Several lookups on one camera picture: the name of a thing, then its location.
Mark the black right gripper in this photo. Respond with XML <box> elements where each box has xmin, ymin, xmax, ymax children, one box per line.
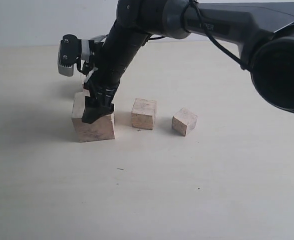
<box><xmin>82</xmin><ymin>72</ymin><xmax>119</xmax><ymax>124</ymax></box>

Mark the second largest wooden cube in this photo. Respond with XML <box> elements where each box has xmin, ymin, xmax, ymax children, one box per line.
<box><xmin>82</xmin><ymin>83</ymin><xmax>90</xmax><ymax>96</ymax></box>

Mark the third largest wooden cube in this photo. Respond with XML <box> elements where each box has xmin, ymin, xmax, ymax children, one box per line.
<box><xmin>131</xmin><ymin>98</ymin><xmax>157</xmax><ymax>130</ymax></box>

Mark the smallest wooden cube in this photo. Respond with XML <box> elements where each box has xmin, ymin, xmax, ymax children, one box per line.
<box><xmin>171</xmin><ymin>107</ymin><xmax>198</xmax><ymax>137</ymax></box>

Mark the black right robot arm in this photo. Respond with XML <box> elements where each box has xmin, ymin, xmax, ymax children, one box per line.
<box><xmin>82</xmin><ymin>0</ymin><xmax>294</xmax><ymax>124</ymax></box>

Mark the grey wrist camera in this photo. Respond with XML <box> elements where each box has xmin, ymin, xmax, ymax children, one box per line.
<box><xmin>57</xmin><ymin>34</ymin><xmax>90</xmax><ymax>77</ymax></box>

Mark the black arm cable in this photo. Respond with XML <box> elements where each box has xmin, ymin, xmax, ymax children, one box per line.
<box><xmin>181</xmin><ymin>0</ymin><xmax>252</xmax><ymax>71</ymax></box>

